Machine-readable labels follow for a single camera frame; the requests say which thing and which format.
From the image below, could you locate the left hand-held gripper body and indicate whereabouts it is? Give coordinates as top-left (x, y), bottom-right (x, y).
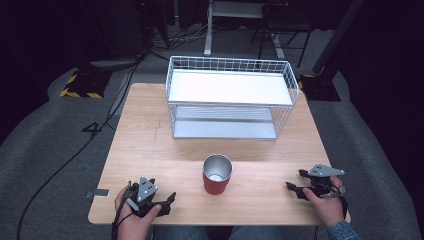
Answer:
top-left (125, 176), bottom-right (168, 218)

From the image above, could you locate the person's left hand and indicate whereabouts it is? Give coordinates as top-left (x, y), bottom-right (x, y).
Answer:
top-left (114, 185), bottom-right (163, 240)

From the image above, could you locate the person's right hand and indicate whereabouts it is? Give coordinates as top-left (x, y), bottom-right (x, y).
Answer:
top-left (301, 175), bottom-right (347, 228)

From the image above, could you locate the white wire shelf rack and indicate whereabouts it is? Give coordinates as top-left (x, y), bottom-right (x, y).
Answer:
top-left (165, 55), bottom-right (300, 141)

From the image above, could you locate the left hand-held gripper black cable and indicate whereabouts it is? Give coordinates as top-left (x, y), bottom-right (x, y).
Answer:
top-left (110, 181), bottom-right (134, 240)

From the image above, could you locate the hand-held gripper black cable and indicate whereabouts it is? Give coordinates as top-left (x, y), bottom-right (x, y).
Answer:
top-left (110, 181), bottom-right (134, 240)
top-left (319, 181), bottom-right (350, 221)

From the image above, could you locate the bundle of floor cables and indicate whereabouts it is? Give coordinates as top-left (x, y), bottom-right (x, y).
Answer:
top-left (146, 19), bottom-right (214, 59)

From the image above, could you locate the right hand-held gripper black cable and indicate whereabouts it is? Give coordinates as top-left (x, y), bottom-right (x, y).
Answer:
top-left (319, 181), bottom-right (350, 221)

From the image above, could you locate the black slanted pole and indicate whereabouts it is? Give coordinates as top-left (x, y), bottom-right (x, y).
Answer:
top-left (311, 0), bottom-right (366, 75)

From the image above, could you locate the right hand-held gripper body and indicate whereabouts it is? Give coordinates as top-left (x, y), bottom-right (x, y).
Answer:
top-left (307, 163), bottom-right (347, 199)

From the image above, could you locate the long black floor cable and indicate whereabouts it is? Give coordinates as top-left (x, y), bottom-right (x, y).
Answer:
top-left (14, 54), bottom-right (148, 240)

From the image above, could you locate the black stool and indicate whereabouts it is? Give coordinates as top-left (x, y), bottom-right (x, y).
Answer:
top-left (249, 3), bottom-right (316, 68)

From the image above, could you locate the red cup with metal inside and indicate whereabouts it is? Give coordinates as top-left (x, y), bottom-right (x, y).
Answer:
top-left (202, 153), bottom-right (234, 196)

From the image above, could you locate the black base with hazard stripes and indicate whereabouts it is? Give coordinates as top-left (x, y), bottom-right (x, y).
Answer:
top-left (59, 68), bottom-right (113, 99)
top-left (297, 73), bottom-right (342, 102)

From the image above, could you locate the person's right leg in jeans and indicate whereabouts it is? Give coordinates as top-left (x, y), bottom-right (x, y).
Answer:
top-left (229, 225), bottom-right (318, 240)

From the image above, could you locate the grey tape piece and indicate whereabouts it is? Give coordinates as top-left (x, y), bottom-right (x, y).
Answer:
top-left (85, 188), bottom-right (110, 200)

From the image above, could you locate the white desk frame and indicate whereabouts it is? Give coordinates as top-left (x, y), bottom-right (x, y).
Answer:
top-left (203, 0), bottom-right (286, 60)

